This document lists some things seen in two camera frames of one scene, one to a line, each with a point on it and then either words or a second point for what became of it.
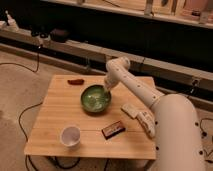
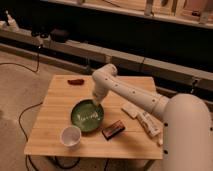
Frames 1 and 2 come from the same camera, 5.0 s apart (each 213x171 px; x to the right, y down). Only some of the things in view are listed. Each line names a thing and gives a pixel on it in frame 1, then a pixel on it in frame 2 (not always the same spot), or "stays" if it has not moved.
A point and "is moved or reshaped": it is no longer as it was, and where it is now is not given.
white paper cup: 70,137 stays
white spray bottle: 11,23 stays
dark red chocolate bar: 113,130 stays
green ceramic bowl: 95,98 is moved or reshaped
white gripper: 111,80 → 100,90
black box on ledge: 59,35 stays
